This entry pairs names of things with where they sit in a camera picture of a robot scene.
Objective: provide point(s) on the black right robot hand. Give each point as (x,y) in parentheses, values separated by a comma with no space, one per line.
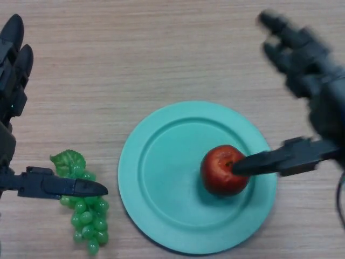
(323,108)

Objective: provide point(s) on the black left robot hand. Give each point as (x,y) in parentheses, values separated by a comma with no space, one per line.
(35,184)

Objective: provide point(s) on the red apple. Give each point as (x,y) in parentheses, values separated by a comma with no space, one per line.
(215,178)

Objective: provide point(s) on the green round plate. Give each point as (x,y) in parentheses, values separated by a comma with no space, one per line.
(167,183)

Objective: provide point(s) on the green plastic grape bunch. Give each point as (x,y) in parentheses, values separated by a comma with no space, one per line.
(89,224)

